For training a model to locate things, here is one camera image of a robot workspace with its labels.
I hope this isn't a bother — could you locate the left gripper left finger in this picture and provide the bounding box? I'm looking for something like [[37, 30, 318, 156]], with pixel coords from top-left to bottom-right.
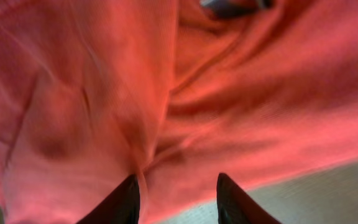
[[77, 174, 140, 224]]

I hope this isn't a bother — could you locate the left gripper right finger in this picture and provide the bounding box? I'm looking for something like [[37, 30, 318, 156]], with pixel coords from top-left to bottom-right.
[[216, 172, 280, 224]]

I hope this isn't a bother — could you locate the red printed t-shirt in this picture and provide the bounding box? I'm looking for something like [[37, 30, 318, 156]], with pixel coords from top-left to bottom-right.
[[0, 0, 358, 223]]

